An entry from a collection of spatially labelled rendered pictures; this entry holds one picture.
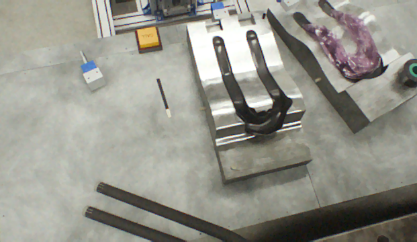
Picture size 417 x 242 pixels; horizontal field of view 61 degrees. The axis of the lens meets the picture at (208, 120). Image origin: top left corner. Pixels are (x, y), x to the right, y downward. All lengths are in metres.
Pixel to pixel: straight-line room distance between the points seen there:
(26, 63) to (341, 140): 1.03
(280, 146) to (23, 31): 1.79
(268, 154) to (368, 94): 0.35
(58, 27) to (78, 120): 1.28
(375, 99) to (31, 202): 1.02
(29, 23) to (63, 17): 0.20
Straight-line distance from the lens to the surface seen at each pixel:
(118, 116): 1.12
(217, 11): 1.24
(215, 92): 1.02
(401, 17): 1.50
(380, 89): 1.16
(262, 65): 1.11
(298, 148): 1.05
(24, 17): 2.48
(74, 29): 2.33
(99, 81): 1.15
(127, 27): 1.99
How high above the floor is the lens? 1.83
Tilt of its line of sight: 69 degrees down
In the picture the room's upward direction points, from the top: 8 degrees clockwise
